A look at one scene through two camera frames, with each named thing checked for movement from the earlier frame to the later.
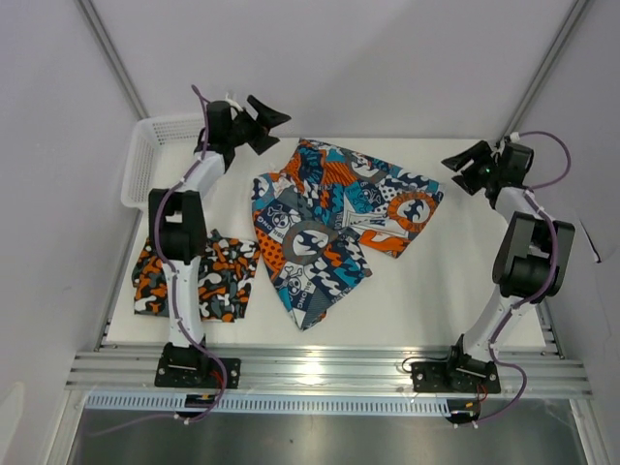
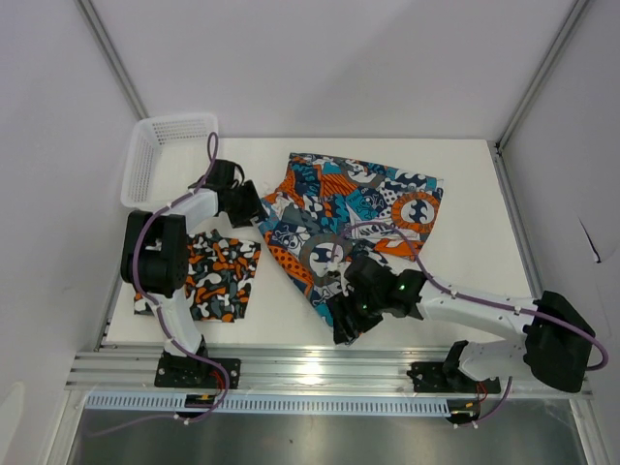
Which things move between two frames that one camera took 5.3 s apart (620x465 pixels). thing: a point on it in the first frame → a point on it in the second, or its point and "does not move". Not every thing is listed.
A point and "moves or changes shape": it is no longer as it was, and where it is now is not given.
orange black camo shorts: x=225 y=277 does not move
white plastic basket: x=161 y=152 does not move
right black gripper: x=476 y=170 → x=350 y=317
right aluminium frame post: x=545 y=66 does not move
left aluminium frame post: x=102 y=36 does not move
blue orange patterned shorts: x=313 y=216 moves or changes shape
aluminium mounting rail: x=134 y=372 does not move
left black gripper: x=253 y=128 → x=247 y=204
